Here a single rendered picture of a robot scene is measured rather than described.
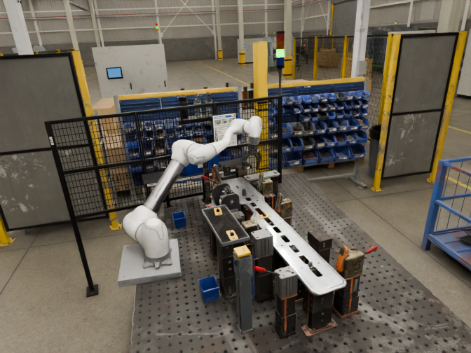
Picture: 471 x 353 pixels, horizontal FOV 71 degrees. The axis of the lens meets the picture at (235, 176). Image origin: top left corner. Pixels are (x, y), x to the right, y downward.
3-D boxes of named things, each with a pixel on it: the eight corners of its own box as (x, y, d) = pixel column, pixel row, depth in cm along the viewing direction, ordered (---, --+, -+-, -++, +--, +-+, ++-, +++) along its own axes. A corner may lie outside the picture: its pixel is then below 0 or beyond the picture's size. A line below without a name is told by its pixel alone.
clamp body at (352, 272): (363, 313, 170) (371, 254, 156) (338, 321, 166) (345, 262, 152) (350, 299, 180) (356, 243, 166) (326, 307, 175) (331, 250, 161)
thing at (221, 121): (237, 146, 296) (236, 111, 284) (214, 150, 289) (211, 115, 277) (237, 145, 297) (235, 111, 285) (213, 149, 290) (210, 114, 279)
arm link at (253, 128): (263, 137, 259) (250, 134, 268) (265, 117, 255) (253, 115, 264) (254, 137, 251) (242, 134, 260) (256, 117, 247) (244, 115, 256)
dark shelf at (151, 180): (251, 168, 283) (251, 165, 282) (144, 188, 256) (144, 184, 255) (242, 160, 302) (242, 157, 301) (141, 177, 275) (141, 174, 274)
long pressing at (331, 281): (355, 284, 149) (355, 281, 148) (311, 298, 142) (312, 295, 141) (242, 177, 269) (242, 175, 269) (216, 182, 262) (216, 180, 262)
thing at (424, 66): (374, 192, 454) (394, 33, 378) (369, 188, 467) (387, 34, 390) (439, 182, 473) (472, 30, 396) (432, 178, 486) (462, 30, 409)
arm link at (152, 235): (153, 262, 201) (149, 231, 192) (137, 250, 213) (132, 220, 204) (174, 250, 212) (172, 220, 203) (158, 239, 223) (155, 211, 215)
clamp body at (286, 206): (295, 246, 227) (296, 201, 213) (279, 251, 223) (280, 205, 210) (289, 239, 235) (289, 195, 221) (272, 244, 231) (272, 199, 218)
